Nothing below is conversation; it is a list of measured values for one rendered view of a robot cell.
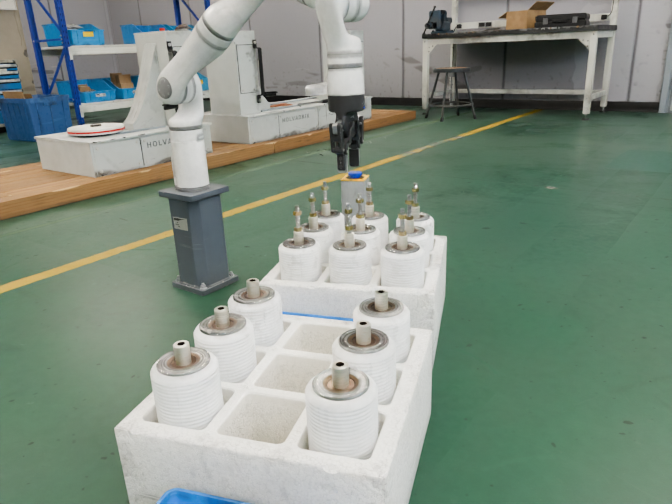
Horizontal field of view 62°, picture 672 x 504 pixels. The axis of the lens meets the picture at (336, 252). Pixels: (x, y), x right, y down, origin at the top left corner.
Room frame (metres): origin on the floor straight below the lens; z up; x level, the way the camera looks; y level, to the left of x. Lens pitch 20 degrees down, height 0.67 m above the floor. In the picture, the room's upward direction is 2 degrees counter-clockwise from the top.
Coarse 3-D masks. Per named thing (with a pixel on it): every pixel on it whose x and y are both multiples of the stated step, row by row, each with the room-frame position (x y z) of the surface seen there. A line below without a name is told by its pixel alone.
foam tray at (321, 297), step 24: (432, 264) 1.23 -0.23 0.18; (288, 288) 1.14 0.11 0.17; (312, 288) 1.13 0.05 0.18; (336, 288) 1.12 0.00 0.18; (360, 288) 1.11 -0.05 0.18; (384, 288) 1.10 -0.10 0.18; (408, 288) 1.10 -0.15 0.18; (432, 288) 1.09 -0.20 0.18; (312, 312) 1.13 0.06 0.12; (336, 312) 1.12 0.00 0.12; (432, 312) 1.06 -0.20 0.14; (432, 360) 1.06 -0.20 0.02
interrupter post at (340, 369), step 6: (342, 360) 0.65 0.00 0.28; (336, 366) 0.63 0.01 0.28; (342, 366) 0.63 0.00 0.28; (348, 366) 0.63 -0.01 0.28; (336, 372) 0.63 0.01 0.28; (342, 372) 0.63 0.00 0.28; (348, 372) 0.63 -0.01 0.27; (336, 378) 0.63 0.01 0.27; (342, 378) 0.63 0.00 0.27; (348, 378) 0.63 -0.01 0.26; (336, 384) 0.63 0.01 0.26; (342, 384) 0.63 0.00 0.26; (348, 384) 0.63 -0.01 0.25
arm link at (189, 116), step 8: (192, 80) 1.59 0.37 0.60; (192, 88) 1.58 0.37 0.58; (200, 88) 1.61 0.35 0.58; (192, 96) 1.59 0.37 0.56; (200, 96) 1.61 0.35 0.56; (184, 104) 1.63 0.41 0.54; (192, 104) 1.61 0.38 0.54; (200, 104) 1.61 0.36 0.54; (184, 112) 1.61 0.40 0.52; (192, 112) 1.60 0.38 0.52; (200, 112) 1.60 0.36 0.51; (176, 120) 1.57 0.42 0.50; (184, 120) 1.57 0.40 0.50; (192, 120) 1.58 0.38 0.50; (200, 120) 1.60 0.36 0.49; (176, 128) 1.57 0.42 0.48; (184, 128) 1.56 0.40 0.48; (192, 128) 1.57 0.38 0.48
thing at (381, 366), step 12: (336, 348) 0.74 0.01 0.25; (336, 360) 0.73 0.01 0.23; (348, 360) 0.71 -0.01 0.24; (360, 360) 0.70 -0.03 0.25; (372, 360) 0.70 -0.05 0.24; (384, 360) 0.71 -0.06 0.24; (372, 372) 0.70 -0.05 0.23; (384, 372) 0.71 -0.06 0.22; (384, 384) 0.71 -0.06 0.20; (384, 396) 0.71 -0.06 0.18
